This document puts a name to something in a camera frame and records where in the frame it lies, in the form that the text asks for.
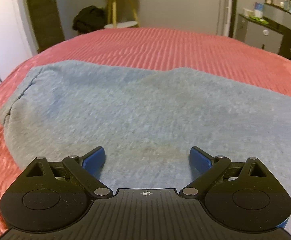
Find white door frame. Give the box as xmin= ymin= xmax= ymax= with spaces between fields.
xmin=219 ymin=0 xmax=237 ymax=37

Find grey black dresser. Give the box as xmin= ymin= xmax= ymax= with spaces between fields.
xmin=236 ymin=3 xmax=291 ymax=61

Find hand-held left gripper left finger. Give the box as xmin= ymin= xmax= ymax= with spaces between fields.
xmin=23 ymin=146 xmax=114 ymax=198

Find light blue towel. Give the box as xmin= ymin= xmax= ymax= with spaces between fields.
xmin=0 ymin=60 xmax=291 ymax=233

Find yellow side table white shelves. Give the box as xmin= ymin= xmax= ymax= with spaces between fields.
xmin=97 ymin=0 xmax=139 ymax=29

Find blue white container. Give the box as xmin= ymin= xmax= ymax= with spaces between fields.
xmin=254 ymin=2 xmax=265 ymax=18

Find dark wooden door panel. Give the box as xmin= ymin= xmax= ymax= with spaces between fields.
xmin=23 ymin=0 xmax=66 ymax=53

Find white wardrobe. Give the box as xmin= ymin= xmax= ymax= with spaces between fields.
xmin=0 ymin=0 xmax=34 ymax=89

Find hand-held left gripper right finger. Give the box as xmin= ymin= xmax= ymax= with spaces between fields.
xmin=179 ymin=146 xmax=270 ymax=198

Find black bag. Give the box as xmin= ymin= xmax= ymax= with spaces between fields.
xmin=72 ymin=5 xmax=108 ymax=33

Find pink ribbed bedspread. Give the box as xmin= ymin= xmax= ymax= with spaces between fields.
xmin=0 ymin=27 xmax=291 ymax=240

